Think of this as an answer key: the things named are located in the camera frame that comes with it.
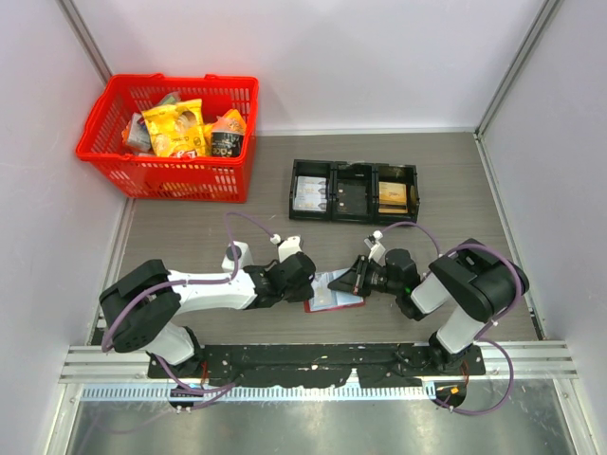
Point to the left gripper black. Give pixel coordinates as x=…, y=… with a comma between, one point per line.
x=304, y=295

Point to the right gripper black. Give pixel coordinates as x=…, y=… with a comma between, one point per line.
x=354, y=279

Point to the silver VIP card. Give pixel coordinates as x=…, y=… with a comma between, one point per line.
x=324, y=298

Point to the red leather card holder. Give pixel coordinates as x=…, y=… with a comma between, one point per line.
x=355, y=301

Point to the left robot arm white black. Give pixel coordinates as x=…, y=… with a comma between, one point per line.
x=139, y=308

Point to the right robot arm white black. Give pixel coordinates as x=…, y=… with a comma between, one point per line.
x=480, y=284

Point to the black VIP cards stack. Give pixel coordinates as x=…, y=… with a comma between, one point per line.
x=352, y=198

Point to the gold VIP cards stack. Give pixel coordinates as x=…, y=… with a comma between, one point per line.
x=393, y=197

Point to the black three-compartment card tray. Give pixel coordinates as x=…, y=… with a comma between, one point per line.
x=369, y=174

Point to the silver VIP cards stack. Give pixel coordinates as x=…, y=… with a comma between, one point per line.
x=310, y=194

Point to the white plastic bottle black cap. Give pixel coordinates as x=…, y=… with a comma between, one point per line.
x=237, y=257

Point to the black instant noodle cup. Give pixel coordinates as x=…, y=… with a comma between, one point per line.
x=227, y=144

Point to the orange snack bag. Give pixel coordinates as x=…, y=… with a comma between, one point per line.
x=231, y=122

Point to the red plastic shopping basket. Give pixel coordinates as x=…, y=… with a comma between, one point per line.
x=211, y=178

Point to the yellow snack bag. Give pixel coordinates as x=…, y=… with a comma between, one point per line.
x=177, y=130

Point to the blue and white small box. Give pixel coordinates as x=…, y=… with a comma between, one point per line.
x=135, y=135

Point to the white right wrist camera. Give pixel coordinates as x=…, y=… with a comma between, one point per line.
x=374, y=244

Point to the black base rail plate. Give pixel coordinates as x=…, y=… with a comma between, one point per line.
x=320, y=366

